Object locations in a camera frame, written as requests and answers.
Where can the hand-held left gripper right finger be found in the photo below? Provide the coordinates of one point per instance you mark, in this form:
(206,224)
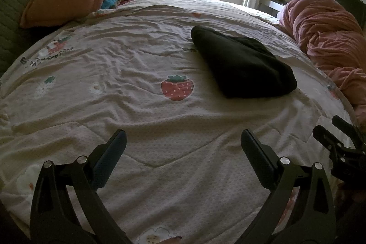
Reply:
(258,152)

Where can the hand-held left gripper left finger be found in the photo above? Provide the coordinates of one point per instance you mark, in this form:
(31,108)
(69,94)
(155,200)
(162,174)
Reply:
(110,159)

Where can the white strawberry print quilt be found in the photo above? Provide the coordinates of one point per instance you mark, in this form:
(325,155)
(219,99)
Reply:
(114,75)

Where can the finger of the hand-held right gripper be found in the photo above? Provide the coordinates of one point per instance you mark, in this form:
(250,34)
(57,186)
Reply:
(328,136)
(350,129)

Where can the green quilted headboard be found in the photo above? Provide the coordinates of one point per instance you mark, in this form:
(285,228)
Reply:
(14,3)

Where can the white desk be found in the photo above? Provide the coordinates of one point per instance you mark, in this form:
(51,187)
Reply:
(270,3)

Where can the black sweater with orange patches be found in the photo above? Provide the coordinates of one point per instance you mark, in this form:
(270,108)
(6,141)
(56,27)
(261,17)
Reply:
(243,66)

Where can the pink blanket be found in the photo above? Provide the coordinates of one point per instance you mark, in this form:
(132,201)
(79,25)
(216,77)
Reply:
(323,32)

